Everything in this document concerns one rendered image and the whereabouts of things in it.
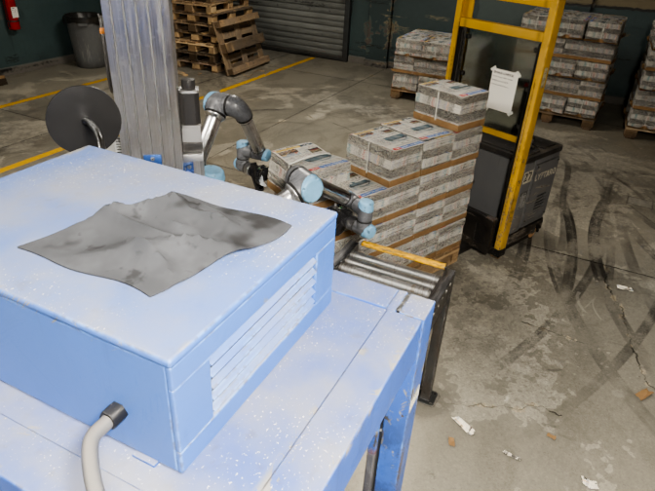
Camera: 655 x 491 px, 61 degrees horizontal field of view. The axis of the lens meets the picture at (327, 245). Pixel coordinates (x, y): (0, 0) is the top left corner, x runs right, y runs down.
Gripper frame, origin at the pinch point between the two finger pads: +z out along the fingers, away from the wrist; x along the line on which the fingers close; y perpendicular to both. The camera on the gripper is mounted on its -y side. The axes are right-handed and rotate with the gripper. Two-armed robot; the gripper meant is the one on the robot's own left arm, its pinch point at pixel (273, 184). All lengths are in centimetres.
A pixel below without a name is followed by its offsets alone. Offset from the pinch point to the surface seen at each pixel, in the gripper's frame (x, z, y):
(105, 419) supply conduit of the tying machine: -171, 179, 76
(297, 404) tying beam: -145, 187, 68
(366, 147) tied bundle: 54, 22, 18
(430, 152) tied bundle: 89, 43, 14
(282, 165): -5.6, 14.3, 18.0
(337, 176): 12.5, 39.2, 15.3
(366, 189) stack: 42, 35, -2
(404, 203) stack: 70, 42, -16
